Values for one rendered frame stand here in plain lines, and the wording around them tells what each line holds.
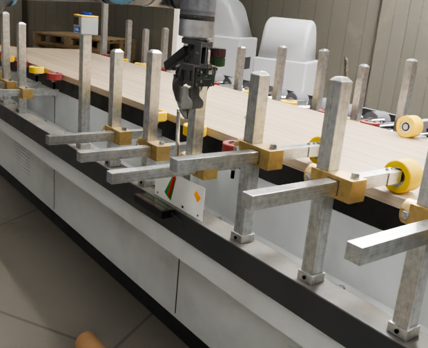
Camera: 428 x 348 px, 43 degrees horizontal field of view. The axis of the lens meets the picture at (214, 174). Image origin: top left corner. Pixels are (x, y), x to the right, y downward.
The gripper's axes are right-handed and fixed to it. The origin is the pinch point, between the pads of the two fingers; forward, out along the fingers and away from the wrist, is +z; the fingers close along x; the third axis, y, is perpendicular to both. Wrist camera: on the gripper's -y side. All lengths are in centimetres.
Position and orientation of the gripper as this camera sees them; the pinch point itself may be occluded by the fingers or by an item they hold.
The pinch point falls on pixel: (185, 114)
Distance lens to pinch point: 148.0
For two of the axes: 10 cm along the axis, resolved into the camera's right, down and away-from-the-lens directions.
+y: 6.0, 2.8, -7.5
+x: 7.9, -1.0, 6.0
